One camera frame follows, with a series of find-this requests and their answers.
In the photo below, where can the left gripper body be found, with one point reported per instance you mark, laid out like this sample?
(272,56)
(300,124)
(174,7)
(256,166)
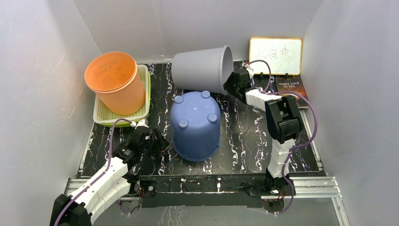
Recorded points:
(146,149)

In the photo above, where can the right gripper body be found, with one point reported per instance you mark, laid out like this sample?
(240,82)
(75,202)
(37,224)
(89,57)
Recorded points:
(237,87)

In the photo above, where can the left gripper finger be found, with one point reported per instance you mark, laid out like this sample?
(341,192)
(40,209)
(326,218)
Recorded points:
(159,155)
(159,142)

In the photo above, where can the grey plastic bucket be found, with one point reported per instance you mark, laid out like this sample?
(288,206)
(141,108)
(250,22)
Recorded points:
(202,70)

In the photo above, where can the blue plastic bucket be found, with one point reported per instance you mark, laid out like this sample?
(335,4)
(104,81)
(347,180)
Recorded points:
(195,119)

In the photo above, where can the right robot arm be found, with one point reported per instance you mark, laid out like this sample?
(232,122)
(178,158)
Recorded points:
(284,126)

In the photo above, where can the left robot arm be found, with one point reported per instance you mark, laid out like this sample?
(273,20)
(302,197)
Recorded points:
(83,206)

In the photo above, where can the small whiteboard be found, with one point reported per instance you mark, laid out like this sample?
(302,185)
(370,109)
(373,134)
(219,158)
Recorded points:
(282,55)

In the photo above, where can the green plastic basket tray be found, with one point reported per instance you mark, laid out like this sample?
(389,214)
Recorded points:
(104,116)

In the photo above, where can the dark book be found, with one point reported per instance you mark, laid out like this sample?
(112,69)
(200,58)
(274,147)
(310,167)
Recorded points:
(291,84)

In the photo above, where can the orange plastic bucket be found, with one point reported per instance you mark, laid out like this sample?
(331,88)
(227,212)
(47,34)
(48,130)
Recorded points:
(115,80)

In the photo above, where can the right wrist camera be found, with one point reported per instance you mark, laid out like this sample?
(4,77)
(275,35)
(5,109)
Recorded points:
(249,70)

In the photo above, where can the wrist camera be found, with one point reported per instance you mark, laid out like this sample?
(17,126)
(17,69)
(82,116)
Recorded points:
(142,124)
(249,70)

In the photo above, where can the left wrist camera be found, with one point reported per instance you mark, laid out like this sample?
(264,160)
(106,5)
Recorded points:
(142,124)

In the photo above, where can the aluminium frame rail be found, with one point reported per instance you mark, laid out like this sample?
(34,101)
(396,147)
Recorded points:
(243,157)

